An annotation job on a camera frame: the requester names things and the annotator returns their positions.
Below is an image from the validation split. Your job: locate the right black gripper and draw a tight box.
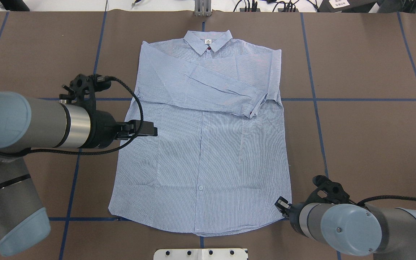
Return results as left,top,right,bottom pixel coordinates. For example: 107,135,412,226
274,196,312,231

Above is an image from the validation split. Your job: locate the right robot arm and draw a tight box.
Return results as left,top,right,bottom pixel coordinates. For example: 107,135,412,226
275,197,416,260

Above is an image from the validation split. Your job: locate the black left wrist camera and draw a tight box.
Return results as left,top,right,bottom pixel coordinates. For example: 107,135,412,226
59,74,111,111

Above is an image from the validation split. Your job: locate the light blue striped shirt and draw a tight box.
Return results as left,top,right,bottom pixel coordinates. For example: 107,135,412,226
108,31,292,237

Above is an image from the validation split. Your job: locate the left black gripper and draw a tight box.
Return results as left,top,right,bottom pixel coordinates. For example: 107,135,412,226
85,109,158,149

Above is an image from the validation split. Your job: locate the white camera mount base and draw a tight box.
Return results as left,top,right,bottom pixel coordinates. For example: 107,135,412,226
153,248,249,260

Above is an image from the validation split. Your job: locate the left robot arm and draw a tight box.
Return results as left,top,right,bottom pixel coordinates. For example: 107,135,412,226
0,92,157,256

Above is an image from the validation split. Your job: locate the grey aluminium frame post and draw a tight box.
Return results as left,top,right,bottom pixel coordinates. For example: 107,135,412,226
194,0,212,17

